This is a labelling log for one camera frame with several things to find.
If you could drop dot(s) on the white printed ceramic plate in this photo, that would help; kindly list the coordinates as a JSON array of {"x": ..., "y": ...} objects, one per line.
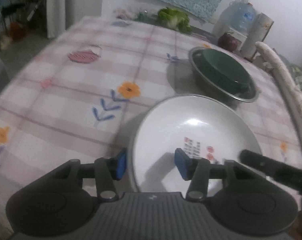
[{"x": 190, "y": 125}]

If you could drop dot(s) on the green ceramic bowl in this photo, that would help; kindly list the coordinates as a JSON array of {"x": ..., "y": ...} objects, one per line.
[{"x": 220, "y": 67}]

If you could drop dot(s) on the green leafy vegetable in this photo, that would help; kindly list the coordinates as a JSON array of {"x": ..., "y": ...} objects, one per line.
[{"x": 173, "y": 17}]

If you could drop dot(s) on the red cloth heap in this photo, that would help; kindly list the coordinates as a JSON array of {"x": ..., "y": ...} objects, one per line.
[{"x": 18, "y": 30}]

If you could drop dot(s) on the rolled white quilt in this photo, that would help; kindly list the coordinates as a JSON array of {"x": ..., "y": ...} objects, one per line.
[{"x": 285, "y": 80}]

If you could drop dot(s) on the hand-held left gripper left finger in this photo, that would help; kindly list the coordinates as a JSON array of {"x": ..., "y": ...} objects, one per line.
[{"x": 121, "y": 165}]

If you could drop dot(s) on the white curtain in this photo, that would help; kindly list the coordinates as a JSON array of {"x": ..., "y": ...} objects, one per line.
[{"x": 56, "y": 5}]

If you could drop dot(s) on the clear water jug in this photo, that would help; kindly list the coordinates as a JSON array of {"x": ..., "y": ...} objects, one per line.
[{"x": 242, "y": 17}]

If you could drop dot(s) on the pink plastic bag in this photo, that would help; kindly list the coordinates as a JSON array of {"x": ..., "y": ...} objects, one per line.
[{"x": 123, "y": 13}]

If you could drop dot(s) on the steel bowl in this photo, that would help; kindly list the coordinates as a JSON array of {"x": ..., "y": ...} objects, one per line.
[{"x": 240, "y": 96}]

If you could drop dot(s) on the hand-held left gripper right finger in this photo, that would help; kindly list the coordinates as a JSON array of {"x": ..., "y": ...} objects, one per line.
[{"x": 182, "y": 163}]

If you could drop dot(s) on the red onion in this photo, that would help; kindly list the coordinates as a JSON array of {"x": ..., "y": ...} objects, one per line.
[{"x": 228, "y": 42}]

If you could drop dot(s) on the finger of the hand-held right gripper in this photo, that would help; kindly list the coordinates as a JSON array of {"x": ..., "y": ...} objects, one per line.
[{"x": 270, "y": 167}]

